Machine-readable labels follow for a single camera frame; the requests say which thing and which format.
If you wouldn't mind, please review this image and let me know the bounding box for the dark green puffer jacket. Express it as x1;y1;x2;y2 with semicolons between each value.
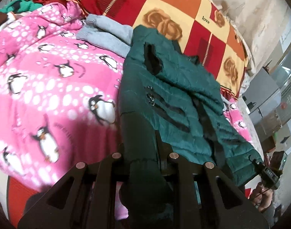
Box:
118;25;261;228

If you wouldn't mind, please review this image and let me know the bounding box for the person's right hand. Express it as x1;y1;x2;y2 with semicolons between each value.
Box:
249;182;273;212

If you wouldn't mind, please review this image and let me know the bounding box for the red plastic bag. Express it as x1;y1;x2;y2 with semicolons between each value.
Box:
7;177;38;228

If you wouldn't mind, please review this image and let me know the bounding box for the grey refrigerator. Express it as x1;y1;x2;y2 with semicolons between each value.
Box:
242;68;281;125

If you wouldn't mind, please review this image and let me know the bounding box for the pink penguin blanket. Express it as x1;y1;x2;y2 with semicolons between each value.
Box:
0;2;124;191

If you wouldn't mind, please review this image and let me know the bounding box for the grey folded garment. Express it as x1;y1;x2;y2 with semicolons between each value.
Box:
76;14;133;58

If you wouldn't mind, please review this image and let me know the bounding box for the beige patterned curtain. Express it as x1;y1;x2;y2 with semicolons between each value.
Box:
210;0;291;77

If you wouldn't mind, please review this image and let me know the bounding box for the red orange rose quilt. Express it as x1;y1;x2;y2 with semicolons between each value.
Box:
32;0;248;99

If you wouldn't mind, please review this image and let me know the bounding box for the green cloth at bedside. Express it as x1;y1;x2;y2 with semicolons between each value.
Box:
0;0;42;14

